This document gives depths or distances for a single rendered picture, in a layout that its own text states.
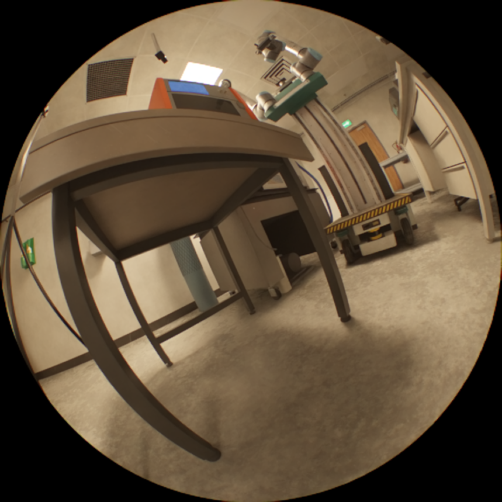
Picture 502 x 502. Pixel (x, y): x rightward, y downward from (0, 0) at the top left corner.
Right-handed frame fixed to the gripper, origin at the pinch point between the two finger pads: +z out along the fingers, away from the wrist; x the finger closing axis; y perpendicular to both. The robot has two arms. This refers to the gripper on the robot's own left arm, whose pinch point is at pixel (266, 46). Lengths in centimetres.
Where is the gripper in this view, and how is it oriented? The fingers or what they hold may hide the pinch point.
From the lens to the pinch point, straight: 133.9
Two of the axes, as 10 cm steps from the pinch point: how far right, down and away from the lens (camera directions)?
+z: 0.1, 9.9, -1.3
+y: -8.3, -0.6, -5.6
